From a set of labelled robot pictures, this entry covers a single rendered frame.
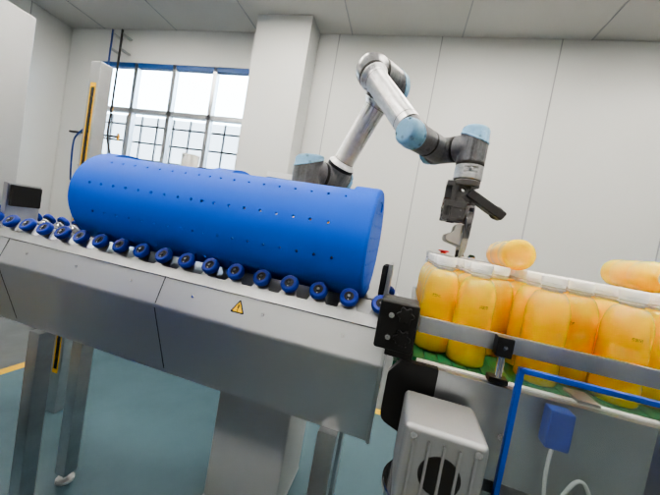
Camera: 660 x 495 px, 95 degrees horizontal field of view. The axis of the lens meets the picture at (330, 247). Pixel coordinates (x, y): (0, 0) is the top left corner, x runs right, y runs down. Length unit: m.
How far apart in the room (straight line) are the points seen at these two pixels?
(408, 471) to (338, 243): 0.42
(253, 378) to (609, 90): 4.06
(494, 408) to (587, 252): 3.35
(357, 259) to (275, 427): 0.82
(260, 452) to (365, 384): 0.73
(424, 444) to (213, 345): 0.56
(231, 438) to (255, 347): 0.67
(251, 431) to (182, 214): 0.86
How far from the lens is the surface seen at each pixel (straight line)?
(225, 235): 0.79
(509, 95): 3.96
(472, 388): 0.62
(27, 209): 1.59
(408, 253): 3.48
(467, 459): 0.53
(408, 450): 0.52
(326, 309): 0.72
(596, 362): 0.68
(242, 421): 1.36
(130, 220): 0.98
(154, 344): 1.01
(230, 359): 0.86
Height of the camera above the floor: 1.10
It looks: 3 degrees down
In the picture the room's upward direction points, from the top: 10 degrees clockwise
